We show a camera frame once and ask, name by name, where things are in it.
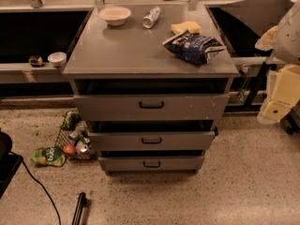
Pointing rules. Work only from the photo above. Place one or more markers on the black wire basket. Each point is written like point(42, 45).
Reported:
point(63, 139)

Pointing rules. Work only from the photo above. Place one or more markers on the silver can lying down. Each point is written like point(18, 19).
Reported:
point(151, 17)

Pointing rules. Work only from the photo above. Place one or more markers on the green crumpled bag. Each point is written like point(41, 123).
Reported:
point(70, 120)

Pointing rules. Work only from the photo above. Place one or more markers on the green snack bag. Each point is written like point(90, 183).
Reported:
point(48, 156)

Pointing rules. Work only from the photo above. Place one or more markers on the white paper bowl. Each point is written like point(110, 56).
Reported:
point(115, 16)

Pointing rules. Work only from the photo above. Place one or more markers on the green bottle in basket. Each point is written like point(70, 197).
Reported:
point(80, 133)

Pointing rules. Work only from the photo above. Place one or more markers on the small white cup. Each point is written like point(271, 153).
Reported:
point(57, 59)

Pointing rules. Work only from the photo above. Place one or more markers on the grey drawer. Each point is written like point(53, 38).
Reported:
point(150, 164)
point(151, 141)
point(150, 107)

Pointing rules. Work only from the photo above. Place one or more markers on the grey top drawer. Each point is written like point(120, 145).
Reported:
point(150, 107)

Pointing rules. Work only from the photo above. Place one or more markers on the black stand table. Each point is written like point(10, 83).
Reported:
point(260, 16)

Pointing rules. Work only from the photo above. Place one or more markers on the grey middle drawer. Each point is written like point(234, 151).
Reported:
point(151, 141)

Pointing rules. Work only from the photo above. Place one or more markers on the silver soda can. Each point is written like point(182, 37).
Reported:
point(82, 148)

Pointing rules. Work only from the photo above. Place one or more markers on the blue chip bag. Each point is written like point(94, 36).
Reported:
point(193, 48)

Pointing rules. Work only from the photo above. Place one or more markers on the red apple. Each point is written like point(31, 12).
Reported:
point(69, 149)

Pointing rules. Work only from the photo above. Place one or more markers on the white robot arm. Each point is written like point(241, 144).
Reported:
point(283, 39)

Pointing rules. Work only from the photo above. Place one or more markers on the small dark tape measure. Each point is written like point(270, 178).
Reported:
point(35, 61)

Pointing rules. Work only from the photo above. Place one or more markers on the yellow sponge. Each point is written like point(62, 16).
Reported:
point(192, 27)

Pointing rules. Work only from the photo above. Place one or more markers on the black pole on floor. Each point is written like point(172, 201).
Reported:
point(81, 211)

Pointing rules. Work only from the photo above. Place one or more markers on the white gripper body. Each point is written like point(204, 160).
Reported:
point(289, 38)

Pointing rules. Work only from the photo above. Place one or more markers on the grey bottom drawer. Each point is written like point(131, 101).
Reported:
point(150, 164)

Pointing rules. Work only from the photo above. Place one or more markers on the grey drawer cabinet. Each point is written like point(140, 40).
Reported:
point(131, 60)

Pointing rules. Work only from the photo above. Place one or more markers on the black device at left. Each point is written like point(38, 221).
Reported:
point(9, 163)

